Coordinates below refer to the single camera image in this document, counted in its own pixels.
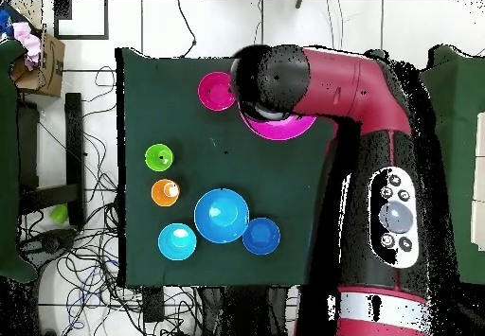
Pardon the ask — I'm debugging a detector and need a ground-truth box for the tangle of black cables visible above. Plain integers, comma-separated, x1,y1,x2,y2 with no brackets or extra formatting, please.
18,64,206,336

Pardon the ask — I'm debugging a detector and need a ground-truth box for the small dark blue bowl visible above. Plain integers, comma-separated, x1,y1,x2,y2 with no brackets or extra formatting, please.
242,217,282,256

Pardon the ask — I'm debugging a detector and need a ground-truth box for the black square frame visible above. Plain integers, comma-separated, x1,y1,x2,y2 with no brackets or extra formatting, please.
53,0,110,41

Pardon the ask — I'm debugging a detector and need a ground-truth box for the large magenta bowl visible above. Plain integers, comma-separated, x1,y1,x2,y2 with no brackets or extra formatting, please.
238,102,318,142

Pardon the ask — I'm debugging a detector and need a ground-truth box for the black stand base with knob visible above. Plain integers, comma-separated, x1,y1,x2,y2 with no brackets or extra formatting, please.
17,228,79,267

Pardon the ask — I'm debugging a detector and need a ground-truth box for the small green plastic object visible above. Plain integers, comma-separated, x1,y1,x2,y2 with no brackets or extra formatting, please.
49,203,69,224

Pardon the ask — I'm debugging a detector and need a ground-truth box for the cardboard box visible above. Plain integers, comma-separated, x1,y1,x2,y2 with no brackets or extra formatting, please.
9,28,66,98

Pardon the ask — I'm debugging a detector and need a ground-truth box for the green cup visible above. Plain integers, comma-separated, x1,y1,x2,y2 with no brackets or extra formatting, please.
144,143,175,173

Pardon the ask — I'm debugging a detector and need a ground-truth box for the small crimson bowl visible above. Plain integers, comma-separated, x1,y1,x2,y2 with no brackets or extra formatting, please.
197,71,237,113

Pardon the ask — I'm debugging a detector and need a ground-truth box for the small light blue bowl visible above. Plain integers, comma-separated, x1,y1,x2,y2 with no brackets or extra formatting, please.
157,222,198,262

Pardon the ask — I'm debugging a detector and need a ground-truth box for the medium blue bowl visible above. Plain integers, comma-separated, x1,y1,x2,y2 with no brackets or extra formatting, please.
193,187,251,245

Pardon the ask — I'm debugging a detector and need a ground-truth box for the black cable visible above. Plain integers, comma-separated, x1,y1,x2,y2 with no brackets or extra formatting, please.
176,0,197,59

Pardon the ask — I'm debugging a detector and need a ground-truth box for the white box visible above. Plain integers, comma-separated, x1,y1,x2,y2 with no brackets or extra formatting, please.
470,111,485,252

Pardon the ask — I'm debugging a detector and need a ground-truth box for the dark green table cloth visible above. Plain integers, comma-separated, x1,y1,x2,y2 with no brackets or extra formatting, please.
115,46,387,289

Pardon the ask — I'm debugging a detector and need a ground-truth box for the orange cup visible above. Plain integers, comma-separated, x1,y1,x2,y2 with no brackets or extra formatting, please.
150,178,182,208

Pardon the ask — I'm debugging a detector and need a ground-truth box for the black table frame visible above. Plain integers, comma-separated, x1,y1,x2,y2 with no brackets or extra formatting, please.
17,92,85,228

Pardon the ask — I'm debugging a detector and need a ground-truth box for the pink cloth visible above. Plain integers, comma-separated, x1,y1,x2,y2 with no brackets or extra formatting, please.
12,21,42,72

